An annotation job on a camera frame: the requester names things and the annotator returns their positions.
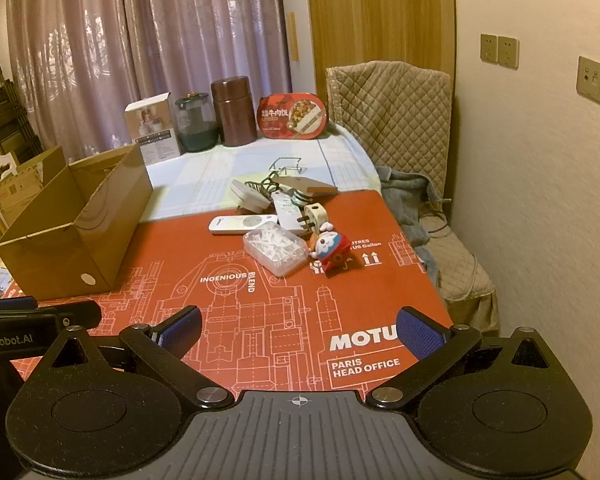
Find brown metal canister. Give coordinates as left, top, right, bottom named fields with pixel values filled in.
left=210, top=75, right=257, bottom=147

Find dark folding ladder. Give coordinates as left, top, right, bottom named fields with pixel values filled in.
left=0, top=51, right=43, bottom=161

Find white remote control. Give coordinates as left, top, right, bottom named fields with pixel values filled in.
left=209, top=214, right=279, bottom=236

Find green glass jar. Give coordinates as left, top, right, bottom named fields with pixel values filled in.
left=174, top=91, right=220, bottom=153

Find round white plug adapter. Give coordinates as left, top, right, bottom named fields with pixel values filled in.
left=304, top=201, right=333, bottom=235

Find pale checkered tablecloth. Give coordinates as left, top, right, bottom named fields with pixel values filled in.
left=139, top=127, right=383, bottom=223

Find beige wall socket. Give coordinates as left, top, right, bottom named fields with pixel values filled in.
left=480, top=33, right=499, bottom=64
left=497, top=36, right=521, bottom=69

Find white product box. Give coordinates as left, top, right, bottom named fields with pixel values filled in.
left=125, top=92, right=182, bottom=167

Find light wooden door handle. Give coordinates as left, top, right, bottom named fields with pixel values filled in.
left=286, top=11, right=301, bottom=61

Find white socket adapter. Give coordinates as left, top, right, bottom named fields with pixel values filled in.
left=230, top=179, right=271, bottom=215

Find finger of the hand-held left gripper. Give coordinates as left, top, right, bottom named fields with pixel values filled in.
left=0, top=296, right=38, bottom=312
left=37, top=301, right=102, bottom=330

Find clear plastic floss pick box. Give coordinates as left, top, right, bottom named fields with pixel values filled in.
left=242, top=225, right=308, bottom=277

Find brown cardboard box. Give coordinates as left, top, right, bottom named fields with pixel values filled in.
left=0, top=142, right=154, bottom=300

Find beige wall socket plate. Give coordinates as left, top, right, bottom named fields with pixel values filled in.
left=576, top=56, right=600, bottom=105

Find chair with quilted beige cover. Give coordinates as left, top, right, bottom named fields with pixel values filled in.
left=325, top=60, right=501, bottom=333

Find red oval food box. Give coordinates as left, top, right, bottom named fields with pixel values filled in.
left=256, top=91, right=329, bottom=141

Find brown wooden block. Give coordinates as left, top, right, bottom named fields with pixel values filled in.
left=271, top=174, right=339, bottom=200

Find chrome wire rack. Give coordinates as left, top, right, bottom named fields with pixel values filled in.
left=269, top=156, right=308, bottom=177

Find grey cloth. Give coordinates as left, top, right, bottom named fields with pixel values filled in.
left=377, top=167, right=451, bottom=286

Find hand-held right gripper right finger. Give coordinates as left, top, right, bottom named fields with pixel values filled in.
left=365, top=306, right=571, bottom=409

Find red and white toy figure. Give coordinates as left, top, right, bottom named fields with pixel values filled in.
left=307, top=230, right=353, bottom=277

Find mauve patterned curtain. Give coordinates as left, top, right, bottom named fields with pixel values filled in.
left=6, top=0, right=293, bottom=161

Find red printed table mat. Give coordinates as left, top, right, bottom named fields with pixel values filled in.
left=0, top=189, right=456, bottom=391

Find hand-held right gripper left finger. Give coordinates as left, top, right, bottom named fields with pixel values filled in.
left=32, top=306, right=235, bottom=408

